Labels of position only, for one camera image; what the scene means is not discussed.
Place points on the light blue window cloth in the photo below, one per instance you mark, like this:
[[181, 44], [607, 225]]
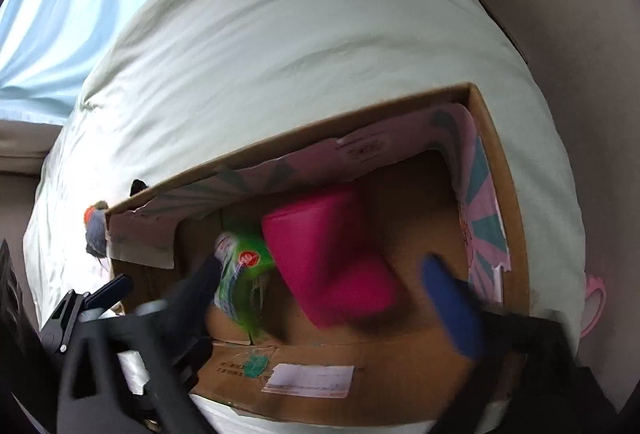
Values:
[[48, 49]]

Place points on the green wet wipes pack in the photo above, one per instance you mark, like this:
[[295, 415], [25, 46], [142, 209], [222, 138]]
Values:
[[246, 266]]

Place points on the grey plush toy orange tuft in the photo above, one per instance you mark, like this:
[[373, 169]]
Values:
[[95, 227]]

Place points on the black cloth item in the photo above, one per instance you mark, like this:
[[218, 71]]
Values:
[[137, 186]]

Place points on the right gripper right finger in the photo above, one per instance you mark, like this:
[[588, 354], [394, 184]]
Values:
[[550, 394]]

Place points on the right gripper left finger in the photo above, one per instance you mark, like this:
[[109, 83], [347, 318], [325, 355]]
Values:
[[168, 335]]

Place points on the pink zippered pouch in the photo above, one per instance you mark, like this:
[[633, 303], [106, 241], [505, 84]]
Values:
[[324, 247]]

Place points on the pale green bed sheet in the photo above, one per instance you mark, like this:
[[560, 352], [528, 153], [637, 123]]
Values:
[[187, 81]]

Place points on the cardboard box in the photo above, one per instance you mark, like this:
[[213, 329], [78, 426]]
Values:
[[432, 177]]

